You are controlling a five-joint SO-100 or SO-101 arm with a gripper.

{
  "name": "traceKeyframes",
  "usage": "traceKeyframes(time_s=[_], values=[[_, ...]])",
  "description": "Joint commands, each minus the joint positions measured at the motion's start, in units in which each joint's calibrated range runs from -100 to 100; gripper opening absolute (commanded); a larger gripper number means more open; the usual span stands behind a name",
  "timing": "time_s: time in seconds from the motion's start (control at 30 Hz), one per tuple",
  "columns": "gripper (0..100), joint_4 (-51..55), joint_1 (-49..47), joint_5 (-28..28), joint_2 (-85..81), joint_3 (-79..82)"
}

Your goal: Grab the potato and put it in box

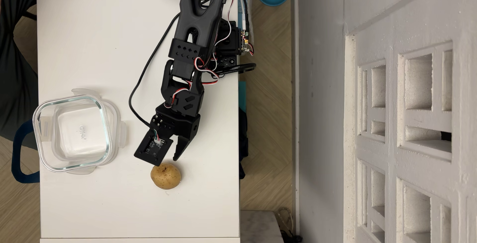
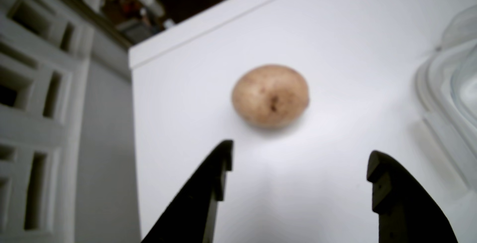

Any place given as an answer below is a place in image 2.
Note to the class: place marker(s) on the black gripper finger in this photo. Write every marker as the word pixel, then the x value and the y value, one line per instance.
pixel 193 205
pixel 406 205

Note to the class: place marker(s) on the white lattice block screen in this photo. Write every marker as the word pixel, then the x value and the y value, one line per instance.
pixel 33 105

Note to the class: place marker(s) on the brown potato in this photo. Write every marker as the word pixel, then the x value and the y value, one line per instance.
pixel 270 95

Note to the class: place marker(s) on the clear glass food container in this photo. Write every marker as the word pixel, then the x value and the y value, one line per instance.
pixel 465 75

